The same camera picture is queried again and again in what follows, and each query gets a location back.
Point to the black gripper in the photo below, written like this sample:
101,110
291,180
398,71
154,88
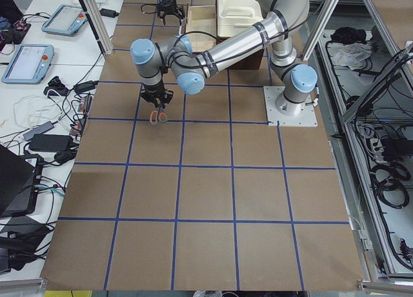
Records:
154,92
166,5

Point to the orange grey scissors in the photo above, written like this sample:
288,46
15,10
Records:
158,115

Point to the dark wooden drawer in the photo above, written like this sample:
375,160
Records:
201,18

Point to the dark wooden drawer cabinet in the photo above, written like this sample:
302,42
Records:
201,42

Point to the cream plastic tray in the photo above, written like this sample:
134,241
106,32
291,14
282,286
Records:
233,16

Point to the upper blue teach pendant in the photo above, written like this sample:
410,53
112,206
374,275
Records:
65,21

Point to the blue teach pendant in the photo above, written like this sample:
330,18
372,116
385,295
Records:
65,21
29,64

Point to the black power adapter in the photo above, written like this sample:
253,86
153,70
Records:
50,143

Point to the lower blue teach pendant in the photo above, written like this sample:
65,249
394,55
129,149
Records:
29,64

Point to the black laptop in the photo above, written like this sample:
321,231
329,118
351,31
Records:
20,176

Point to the white crumpled cloth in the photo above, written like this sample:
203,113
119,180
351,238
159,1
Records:
353,56

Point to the aluminium frame post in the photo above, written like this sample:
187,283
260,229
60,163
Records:
97,25

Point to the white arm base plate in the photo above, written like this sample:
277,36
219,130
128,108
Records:
283,113

